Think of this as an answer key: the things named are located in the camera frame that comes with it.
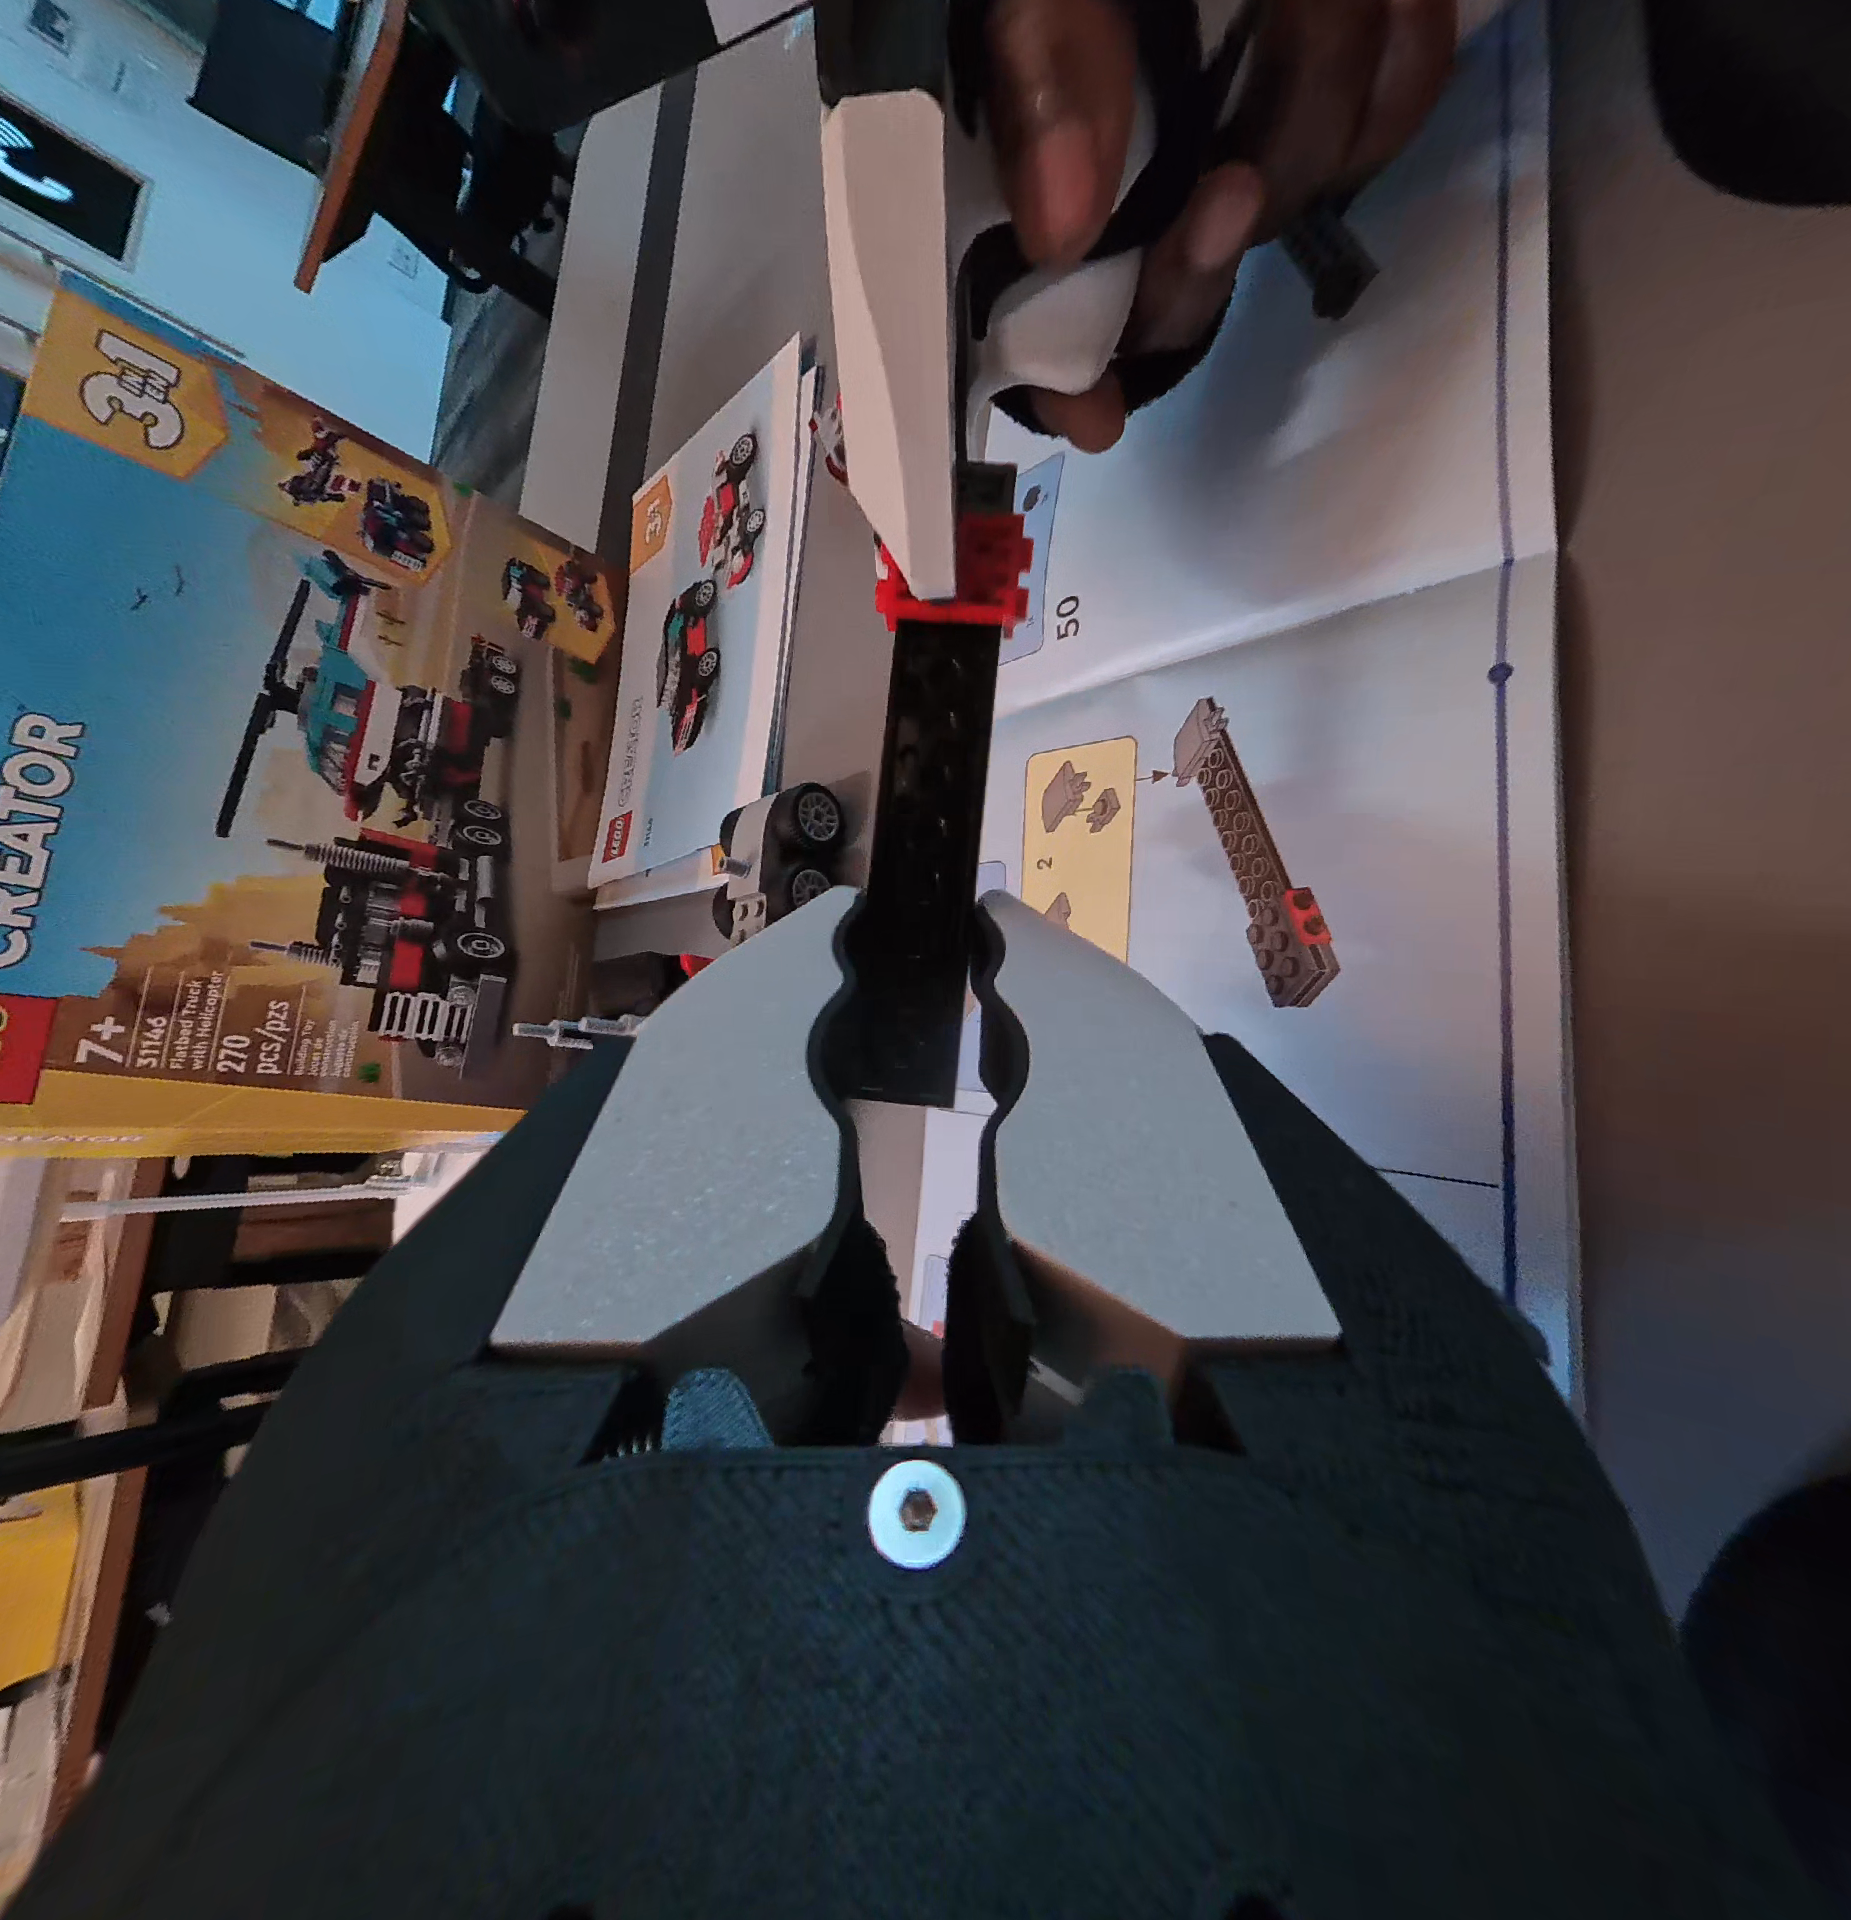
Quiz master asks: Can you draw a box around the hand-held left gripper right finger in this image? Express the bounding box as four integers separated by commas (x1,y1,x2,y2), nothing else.
942,892,1347,1444

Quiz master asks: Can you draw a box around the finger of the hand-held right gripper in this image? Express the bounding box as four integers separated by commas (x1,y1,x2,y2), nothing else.
820,87,964,600

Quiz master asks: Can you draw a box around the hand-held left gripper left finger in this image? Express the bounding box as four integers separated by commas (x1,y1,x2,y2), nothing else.
489,890,913,1444

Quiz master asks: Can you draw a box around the long black lego plate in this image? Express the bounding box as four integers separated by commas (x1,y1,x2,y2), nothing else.
851,459,1017,1109

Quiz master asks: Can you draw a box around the open lego instruction booklet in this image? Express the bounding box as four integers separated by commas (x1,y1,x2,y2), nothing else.
926,0,1590,1412

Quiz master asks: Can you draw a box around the black red lego truck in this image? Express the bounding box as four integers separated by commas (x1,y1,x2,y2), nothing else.
512,778,873,1054

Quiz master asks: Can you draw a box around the lego set box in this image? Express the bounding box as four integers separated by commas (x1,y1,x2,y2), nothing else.
0,278,629,1158

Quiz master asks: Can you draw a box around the person's right hand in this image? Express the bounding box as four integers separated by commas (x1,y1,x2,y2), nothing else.
948,0,1461,453

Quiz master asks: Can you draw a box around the yellow mark instruction booklet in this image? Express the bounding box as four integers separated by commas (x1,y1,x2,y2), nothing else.
590,367,828,913

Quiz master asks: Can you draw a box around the row of black desks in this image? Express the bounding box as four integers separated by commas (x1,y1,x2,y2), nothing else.
295,0,597,317

